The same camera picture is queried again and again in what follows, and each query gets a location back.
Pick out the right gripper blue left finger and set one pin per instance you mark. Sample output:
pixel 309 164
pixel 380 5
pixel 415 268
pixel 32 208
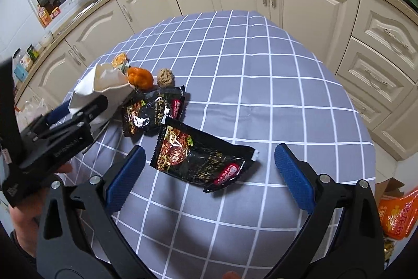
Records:
pixel 121 177

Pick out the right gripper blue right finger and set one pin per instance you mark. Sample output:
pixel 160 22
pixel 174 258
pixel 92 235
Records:
pixel 297 175

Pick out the cream kitchen cabinets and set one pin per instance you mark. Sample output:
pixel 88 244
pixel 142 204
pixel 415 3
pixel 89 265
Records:
pixel 370 45

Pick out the person's left hand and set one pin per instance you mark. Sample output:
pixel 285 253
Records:
pixel 23 217

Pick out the black snack packet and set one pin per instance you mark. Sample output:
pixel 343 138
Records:
pixel 199 158
pixel 144 111

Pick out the brown cardboard box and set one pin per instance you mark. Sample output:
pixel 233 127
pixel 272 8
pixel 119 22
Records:
pixel 391 188

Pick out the orange snack bag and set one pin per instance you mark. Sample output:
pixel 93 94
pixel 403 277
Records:
pixel 398 215

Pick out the orange crumpled wrapper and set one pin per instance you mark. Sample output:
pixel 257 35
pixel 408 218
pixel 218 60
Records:
pixel 140 78

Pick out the grey checked tablecloth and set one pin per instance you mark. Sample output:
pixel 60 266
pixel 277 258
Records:
pixel 247 92

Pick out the white bowl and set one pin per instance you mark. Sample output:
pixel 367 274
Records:
pixel 46 40

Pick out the beige crumpled ball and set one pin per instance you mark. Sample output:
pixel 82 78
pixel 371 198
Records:
pixel 165 78

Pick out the orange small wrapper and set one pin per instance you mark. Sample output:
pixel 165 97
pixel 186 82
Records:
pixel 120 62

